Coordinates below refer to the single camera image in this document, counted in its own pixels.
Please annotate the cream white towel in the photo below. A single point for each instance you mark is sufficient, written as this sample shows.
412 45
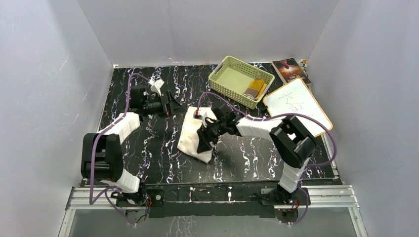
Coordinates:
189 140

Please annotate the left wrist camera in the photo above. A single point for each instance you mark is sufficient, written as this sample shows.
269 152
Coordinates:
156 86

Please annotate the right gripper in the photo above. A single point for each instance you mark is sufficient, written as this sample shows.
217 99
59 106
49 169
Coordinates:
205 137

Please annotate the dark cover book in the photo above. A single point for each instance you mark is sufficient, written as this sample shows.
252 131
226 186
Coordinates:
290 69

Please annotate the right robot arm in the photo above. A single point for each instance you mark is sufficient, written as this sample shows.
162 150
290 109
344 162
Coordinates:
290 137

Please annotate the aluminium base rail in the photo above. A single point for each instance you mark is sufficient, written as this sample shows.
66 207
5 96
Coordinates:
158 196

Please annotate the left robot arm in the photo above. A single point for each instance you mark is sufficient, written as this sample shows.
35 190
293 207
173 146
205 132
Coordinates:
102 156

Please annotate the light green plastic basket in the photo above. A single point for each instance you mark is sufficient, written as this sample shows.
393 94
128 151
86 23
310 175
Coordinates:
232 77

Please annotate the brown and yellow towel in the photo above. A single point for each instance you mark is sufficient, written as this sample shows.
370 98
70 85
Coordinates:
255 89

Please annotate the whiteboard with wooden frame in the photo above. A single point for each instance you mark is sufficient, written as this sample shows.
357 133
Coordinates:
295 97

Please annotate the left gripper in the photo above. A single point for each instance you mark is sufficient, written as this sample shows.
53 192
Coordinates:
173 108

